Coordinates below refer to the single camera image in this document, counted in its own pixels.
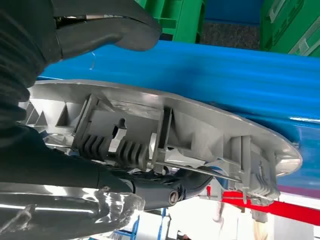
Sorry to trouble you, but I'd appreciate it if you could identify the green plastic crate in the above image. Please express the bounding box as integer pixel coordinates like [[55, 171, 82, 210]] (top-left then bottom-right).
[[260, 0, 320, 58], [134, 0, 207, 44]]

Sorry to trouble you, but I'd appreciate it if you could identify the red barrier belt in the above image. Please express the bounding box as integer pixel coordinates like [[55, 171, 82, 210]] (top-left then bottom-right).
[[206, 185, 320, 227]]

